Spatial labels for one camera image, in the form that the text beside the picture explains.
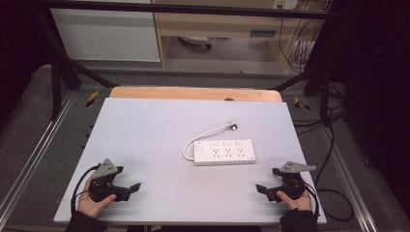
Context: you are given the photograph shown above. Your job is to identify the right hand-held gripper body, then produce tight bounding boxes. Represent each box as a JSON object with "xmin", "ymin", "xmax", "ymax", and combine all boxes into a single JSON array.
[{"xmin": 272, "ymin": 160, "xmax": 317, "ymax": 201}]

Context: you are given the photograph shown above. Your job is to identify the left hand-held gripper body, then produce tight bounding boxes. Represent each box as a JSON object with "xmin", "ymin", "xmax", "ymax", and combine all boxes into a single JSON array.
[{"xmin": 88, "ymin": 158, "xmax": 126, "ymax": 203}]

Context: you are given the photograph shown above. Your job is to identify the person's right hand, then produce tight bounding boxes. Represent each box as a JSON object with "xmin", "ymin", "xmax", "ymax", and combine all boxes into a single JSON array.
[{"xmin": 276, "ymin": 188, "xmax": 313, "ymax": 213}]

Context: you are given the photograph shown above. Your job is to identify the person's left hand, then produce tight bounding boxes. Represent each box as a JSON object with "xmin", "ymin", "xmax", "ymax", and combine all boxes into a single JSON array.
[{"xmin": 76, "ymin": 177, "xmax": 117, "ymax": 218}]

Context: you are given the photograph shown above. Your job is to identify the white power strip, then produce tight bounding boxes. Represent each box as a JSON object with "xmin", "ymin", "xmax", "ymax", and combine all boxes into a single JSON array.
[{"xmin": 192, "ymin": 138, "xmax": 256, "ymax": 167}]

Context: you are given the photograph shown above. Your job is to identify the yellow black striped tape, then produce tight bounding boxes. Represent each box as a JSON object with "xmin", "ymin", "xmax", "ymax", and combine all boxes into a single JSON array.
[
  {"xmin": 85, "ymin": 90, "xmax": 100, "ymax": 109},
  {"xmin": 293, "ymin": 96, "xmax": 311, "ymax": 111}
]

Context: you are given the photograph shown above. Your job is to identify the wooden table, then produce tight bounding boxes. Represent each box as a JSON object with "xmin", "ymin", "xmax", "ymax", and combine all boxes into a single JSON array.
[{"xmin": 108, "ymin": 85, "xmax": 284, "ymax": 103}]

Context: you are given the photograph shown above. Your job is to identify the black curtain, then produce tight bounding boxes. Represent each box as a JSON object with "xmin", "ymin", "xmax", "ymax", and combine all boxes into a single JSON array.
[
  {"xmin": 0, "ymin": 0, "xmax": 56, "ymax": 130},
  {"xmin": 317, "ymin": 0, "xmax": 410, "ymax": 211}
]

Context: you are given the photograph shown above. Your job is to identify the white cabinet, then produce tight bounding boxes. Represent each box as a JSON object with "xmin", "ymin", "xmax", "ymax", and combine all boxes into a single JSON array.
[{"xmin": 49, "ymin": 0, "xmax": 161, "ymax": 63}]

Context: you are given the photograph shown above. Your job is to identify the office chair base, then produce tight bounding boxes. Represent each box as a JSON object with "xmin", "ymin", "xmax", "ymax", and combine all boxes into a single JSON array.
[{"xmin": 178, "ymin": 35, "xmax": 214, "ymax": 50}]

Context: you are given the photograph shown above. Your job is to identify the light wooden desk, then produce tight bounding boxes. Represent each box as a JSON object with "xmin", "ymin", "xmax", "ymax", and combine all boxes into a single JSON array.
[{"xmin": 150, "ymin": 0, "xmax": 325, "ymax": 72}]

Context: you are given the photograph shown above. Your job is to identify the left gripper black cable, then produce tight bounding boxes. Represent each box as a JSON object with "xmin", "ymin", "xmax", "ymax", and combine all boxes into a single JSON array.
[{"xmin": 70, "ymin": 163, "xmax": 102, "ymax": 218}]

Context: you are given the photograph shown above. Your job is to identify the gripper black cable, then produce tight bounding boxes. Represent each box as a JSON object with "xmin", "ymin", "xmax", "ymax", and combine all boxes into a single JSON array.
[
  {"xmin": 70, "ymin": 163, "xmax": 102, "ymax": 218},
  {"xmin": 302, "ymin": 181, "xmax": 321, "ymax": 221}
]

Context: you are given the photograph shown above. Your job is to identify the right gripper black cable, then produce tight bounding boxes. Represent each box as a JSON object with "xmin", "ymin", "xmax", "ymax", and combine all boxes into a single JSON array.
[{"xmin": 302, "ymin": 181, "xmax": 321, "ymax": 221}]

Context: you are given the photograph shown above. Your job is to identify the black floor cable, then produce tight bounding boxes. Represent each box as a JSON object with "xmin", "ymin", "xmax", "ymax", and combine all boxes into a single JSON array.
[{"xmin": 291, "ymin": 81, "xmax": 356, "ymax": 223}]

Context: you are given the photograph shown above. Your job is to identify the aluminium floor rail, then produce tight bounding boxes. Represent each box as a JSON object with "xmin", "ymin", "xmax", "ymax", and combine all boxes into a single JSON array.
[
  {"xmin": 0, "ymin": 91, "xmax": 78, "ymax": 223},
  {"xmin": 320, "ymin": 127, "xmax": 380, "ymax": 232}
]

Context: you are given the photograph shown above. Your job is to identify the white power strip cable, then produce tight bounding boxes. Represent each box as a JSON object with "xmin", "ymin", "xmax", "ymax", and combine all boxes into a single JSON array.
[{"xmin": 182, "ymin": 123, "xmax": 232, "ymax": 161}]

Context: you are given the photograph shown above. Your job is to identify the hanging black cables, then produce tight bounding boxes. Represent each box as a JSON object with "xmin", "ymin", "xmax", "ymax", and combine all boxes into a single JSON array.
[{"xmin": 278, "ymin": 0, "xmax": 323, "ymax": 74}]

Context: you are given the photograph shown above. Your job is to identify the white wall socket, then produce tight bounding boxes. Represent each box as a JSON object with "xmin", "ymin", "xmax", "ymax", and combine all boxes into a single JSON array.
[{"xmin": 271, "ymin": 0, "xmax": 300, "ymax": 11}]

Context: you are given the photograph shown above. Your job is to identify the black metal frame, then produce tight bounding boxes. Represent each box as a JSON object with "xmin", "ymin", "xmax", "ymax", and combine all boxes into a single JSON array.
[{"xmin": 32, "ymin": 0, "xmax": 337, "ymax": 122}]

